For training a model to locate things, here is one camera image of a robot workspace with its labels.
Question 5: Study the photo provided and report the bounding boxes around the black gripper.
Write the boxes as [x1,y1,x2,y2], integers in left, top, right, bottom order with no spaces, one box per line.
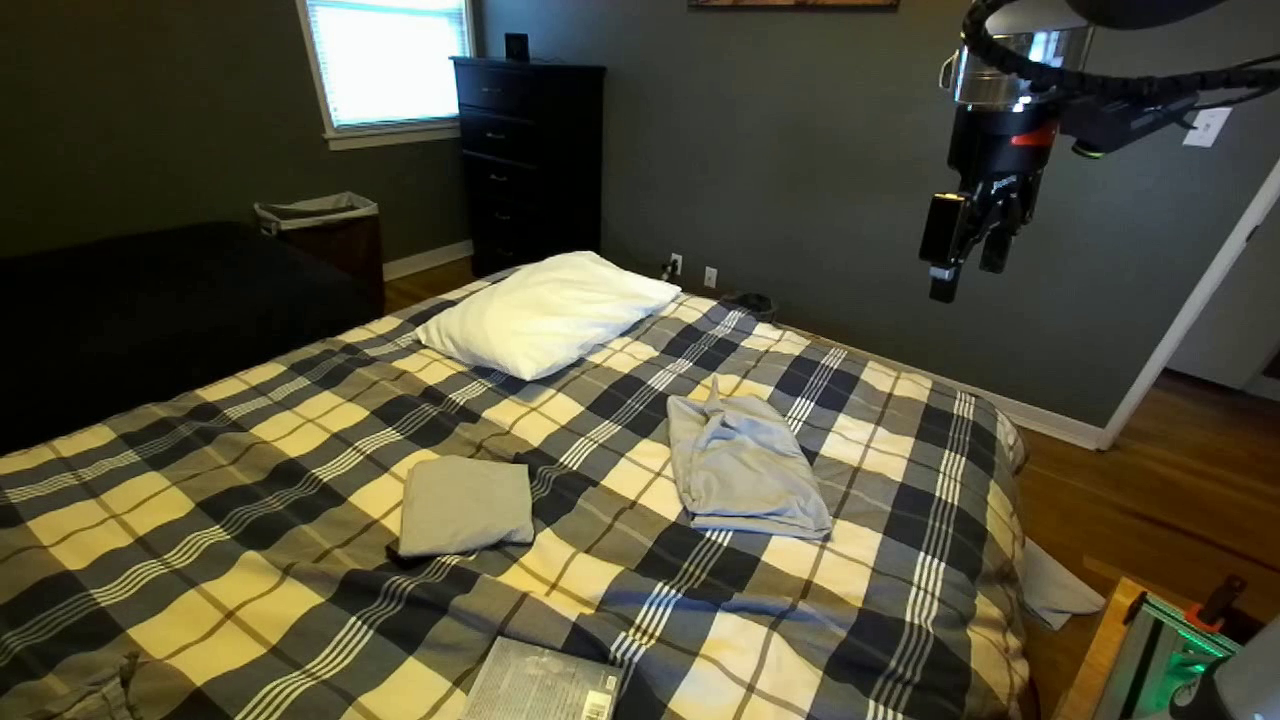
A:
[947,104,1062,271]

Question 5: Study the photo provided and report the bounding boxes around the clear plastic bag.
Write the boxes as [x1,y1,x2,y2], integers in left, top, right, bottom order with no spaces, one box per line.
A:
[465,634,622,720]

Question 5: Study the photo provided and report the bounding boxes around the black tall dresser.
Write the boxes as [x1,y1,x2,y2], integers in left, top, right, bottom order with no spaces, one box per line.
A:
[454,55,604,277]

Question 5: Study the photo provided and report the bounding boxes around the folded grey pillowcase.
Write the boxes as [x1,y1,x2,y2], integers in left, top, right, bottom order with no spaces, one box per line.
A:
[397,457,531,554]

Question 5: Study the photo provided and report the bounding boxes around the white light switch plate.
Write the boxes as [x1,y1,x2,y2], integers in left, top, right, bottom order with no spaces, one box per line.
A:
[1186,108,1234,148]

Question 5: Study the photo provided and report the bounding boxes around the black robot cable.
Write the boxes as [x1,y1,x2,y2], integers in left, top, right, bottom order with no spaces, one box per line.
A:
[955,0,1280,110]

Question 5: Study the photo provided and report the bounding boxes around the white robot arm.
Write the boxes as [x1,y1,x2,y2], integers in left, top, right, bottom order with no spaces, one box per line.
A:
[919,0,1280,292]

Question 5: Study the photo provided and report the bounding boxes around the plaid bed comforter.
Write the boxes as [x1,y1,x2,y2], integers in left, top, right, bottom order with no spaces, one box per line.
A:
[0,296,1028,720]

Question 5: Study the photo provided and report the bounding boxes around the light blue pillowcase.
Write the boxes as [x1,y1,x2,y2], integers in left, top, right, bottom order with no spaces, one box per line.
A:
[670,395,834,538]

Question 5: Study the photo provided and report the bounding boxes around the green and wood stand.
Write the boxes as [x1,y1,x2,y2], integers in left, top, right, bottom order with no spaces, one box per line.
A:
[1053,576,1280,720]

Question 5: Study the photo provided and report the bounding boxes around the bright window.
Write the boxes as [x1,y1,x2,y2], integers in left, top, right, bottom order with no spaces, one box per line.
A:
[296,0,473,148]

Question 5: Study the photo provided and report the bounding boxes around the white pillow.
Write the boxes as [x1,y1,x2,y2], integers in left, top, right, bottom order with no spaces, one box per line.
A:
[415,251,679,378]

